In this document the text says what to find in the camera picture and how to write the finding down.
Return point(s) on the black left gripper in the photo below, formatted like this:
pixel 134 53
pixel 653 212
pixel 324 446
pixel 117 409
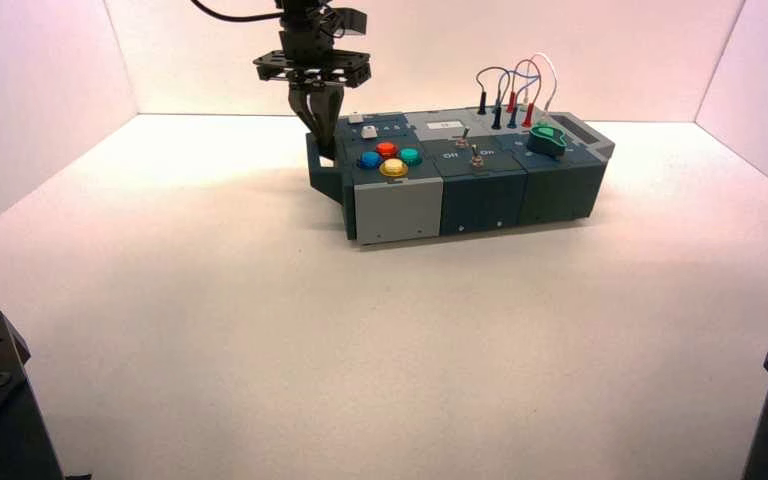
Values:
pixel 311 68

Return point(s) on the blue grey control box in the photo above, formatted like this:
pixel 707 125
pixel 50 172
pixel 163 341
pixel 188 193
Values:
pixel 397 212

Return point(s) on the green rotary knob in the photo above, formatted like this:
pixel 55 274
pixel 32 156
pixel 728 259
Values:
pixel 546 140

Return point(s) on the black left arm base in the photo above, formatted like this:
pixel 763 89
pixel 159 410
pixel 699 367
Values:
pixel 0 411

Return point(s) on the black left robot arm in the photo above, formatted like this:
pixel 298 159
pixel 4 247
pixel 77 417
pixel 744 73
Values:
pixel 304 30

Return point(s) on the blue push button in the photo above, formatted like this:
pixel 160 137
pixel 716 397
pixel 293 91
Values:
pixel 369 160

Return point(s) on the orange push button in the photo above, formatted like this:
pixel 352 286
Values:
pixel 386 149

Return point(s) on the yellow push button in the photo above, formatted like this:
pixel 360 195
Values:
pixel 393 168

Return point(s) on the teal push button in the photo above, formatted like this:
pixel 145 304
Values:
pixel 410 156

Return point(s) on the white label sticker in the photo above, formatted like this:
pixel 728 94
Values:
pixel 444 124

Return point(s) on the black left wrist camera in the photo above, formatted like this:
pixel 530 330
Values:
pixel 351 21

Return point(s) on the metal toggle switch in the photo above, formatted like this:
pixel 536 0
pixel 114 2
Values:
pixel 475 159
pixel 463 139

